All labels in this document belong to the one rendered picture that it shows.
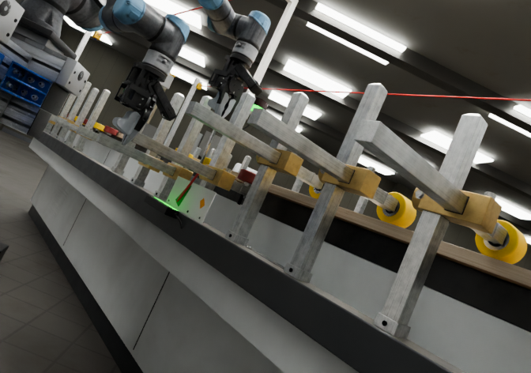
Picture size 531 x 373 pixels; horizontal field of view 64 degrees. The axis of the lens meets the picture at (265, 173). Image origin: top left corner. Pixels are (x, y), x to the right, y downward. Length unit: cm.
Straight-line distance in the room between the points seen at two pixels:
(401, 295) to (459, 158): 26
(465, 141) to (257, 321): 58
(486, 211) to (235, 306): 61
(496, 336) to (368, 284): 30
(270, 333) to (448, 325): 37
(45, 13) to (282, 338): 119
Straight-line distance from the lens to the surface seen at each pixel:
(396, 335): 79
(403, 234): 101
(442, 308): 100
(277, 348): 96
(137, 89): 114
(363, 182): 89
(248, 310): 104
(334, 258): 116
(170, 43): 117
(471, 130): 84
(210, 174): 128
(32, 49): 152
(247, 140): 103
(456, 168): 82
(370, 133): 55
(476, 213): 76
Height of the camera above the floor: 79
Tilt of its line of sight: 6 degrees up
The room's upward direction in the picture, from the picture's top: 24 degrees clockwise
